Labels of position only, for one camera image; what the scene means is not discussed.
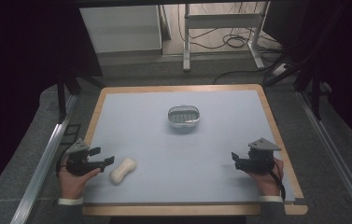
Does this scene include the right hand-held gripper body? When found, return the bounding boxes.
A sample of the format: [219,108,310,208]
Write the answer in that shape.
[238,137,282,175]

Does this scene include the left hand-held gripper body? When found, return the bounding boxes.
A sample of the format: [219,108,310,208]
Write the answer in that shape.
[65,138,106,177]

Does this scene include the white soap bar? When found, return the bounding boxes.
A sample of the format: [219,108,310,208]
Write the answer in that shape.
[109,157,138,186]

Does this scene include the grey oval soap dish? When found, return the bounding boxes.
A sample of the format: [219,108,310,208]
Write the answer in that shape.
[167,105,203,129]

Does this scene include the person's left hand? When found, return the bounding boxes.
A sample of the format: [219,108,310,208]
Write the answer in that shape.
[57,155,102,200]

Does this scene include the person's right hand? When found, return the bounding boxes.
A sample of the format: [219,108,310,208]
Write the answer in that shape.
[246,157,285,198]

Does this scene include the light blue table mat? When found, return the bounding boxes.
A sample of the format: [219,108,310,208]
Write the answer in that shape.
[82,89,296,205]

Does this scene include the black metal stand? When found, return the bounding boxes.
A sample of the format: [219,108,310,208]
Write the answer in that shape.
[263,46,333,121]
[55,69,106,124]

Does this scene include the wooden table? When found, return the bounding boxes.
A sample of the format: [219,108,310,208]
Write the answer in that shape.
[81,83,309,217]

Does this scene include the white power strip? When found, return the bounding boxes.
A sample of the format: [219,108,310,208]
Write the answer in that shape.
[272,63,288,77]

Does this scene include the dark curtain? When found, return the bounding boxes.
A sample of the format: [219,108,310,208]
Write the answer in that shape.
[0,0,104,209]
[261,0,352,154]

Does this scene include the white cabinet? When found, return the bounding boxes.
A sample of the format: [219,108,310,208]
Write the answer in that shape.
[78,4,163,54]

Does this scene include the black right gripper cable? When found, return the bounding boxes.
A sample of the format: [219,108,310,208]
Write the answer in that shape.
[269,158,287,202]

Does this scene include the aluminium floor rail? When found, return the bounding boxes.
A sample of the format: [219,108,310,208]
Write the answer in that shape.
[9,93,80,224]
[297,91,352,224]

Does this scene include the long black floor cable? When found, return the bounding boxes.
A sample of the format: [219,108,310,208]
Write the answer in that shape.
[212,68,278,86]

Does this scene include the tangle of black floor cables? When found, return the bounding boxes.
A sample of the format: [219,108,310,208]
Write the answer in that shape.
[177,2,283,52]

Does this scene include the white desk frame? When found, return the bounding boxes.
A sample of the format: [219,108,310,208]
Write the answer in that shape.
[182,0,271,73]

